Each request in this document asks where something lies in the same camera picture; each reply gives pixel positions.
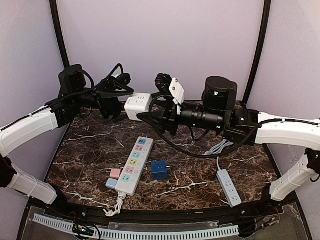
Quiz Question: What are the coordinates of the white cube socket adapter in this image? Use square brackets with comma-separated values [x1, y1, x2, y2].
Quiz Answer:
[124, 92, 152, 122]

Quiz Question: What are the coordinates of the blue cube socket adapter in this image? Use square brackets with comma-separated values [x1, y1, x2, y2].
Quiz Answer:
[151, 160, 168, 180]

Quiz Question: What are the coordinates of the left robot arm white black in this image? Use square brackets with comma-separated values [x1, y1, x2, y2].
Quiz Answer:
[0, 63, 134, 205]

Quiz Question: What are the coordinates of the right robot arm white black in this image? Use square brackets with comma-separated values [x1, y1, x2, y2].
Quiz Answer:
[137, 73, 320, 202]

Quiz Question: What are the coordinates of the white multicolour power strip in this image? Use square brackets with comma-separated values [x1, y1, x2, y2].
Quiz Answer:
[115, 137, 154, 196]

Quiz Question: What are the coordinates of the pink cube charger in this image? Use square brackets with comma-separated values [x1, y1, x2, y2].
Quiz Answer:
[109, 169, 122, 180]

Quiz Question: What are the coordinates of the light blue cube charger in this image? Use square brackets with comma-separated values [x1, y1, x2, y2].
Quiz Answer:
[105, 178, 118, 190]

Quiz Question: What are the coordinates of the grey-blue small power strip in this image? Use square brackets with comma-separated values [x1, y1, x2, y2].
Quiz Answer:
[204, 139, 242, 208]

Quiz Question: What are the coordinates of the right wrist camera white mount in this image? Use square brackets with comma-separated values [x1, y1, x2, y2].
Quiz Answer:
[155, 73, 185, 115]

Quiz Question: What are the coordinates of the white coiled power strip cable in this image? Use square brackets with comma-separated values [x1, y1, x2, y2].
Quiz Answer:
[103, 192, 127, 217]

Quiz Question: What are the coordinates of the black front table rail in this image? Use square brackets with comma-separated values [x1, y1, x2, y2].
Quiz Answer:
[29, 199, 283, 228]

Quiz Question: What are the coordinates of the left black frame post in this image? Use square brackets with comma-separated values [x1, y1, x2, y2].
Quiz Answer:
[49, 0, 70, 68]

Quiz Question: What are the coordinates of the black frame post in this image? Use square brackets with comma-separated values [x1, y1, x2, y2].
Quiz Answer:
[49, 0, 70, 68]
[241, 0, 272, 108]

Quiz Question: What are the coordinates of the white slotted cable duct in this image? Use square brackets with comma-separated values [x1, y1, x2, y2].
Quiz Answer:
[29, 213, 240, 240]

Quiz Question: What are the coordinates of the right black frame post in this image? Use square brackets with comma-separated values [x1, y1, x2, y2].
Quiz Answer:
[241, 0, 272, 108]

